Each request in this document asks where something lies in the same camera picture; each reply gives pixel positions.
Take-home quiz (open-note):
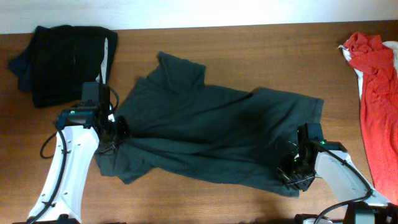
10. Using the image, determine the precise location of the dark green t-shirt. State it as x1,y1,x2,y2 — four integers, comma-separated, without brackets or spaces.
95,52,323,197

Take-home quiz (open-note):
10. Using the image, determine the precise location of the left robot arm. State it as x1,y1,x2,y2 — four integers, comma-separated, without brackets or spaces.
26,82,129,223

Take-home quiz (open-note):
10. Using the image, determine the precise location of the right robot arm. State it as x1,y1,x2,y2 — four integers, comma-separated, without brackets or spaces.
277,123,397,224

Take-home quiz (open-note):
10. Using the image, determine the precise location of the folded black clothes stack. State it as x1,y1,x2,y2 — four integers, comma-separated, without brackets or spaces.
8,25,118,108

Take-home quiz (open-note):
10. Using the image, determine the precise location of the red shirt pile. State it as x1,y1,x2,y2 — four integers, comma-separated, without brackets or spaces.
343,32,397,204

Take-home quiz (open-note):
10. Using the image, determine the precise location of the white garment under red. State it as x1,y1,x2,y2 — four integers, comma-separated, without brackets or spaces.
338,41,397,100

